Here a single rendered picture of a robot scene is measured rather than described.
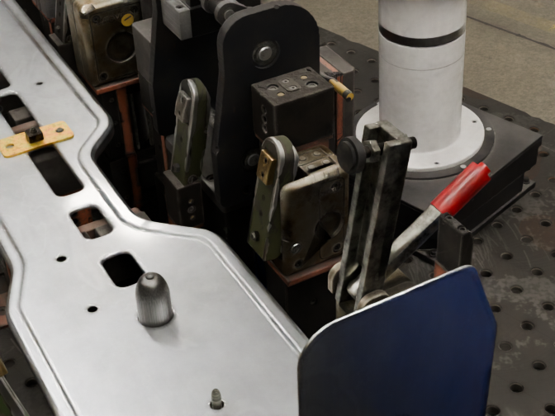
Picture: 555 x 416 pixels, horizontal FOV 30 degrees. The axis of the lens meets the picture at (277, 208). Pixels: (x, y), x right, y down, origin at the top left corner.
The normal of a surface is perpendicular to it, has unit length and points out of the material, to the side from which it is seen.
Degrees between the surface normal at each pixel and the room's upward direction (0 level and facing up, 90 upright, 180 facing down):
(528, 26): 0
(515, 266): 0
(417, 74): 91
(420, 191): 2
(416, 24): 95
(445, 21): 90
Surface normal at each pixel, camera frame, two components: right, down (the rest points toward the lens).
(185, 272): -0.04, -0.79
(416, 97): -0.18, 0.62
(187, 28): 0.49, 0.52
